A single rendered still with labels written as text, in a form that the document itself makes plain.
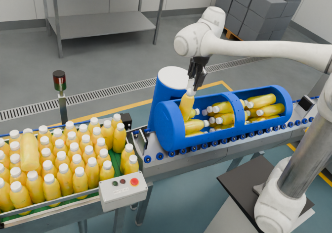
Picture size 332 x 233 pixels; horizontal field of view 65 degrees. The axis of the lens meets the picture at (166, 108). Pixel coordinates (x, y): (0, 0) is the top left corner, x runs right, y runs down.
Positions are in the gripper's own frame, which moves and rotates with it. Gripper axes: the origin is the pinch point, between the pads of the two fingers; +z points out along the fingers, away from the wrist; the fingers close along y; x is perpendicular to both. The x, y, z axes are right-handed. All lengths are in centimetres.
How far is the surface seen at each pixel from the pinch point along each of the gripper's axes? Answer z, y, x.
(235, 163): 107, 4, -80
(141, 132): 30.9, 2.1, 23.4
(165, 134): 28.8, -4.6, 11.5
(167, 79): 33, 46, -13
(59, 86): 17, 33, 61
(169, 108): 12.7, -0.4, 10.2
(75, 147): 26, -3, 59
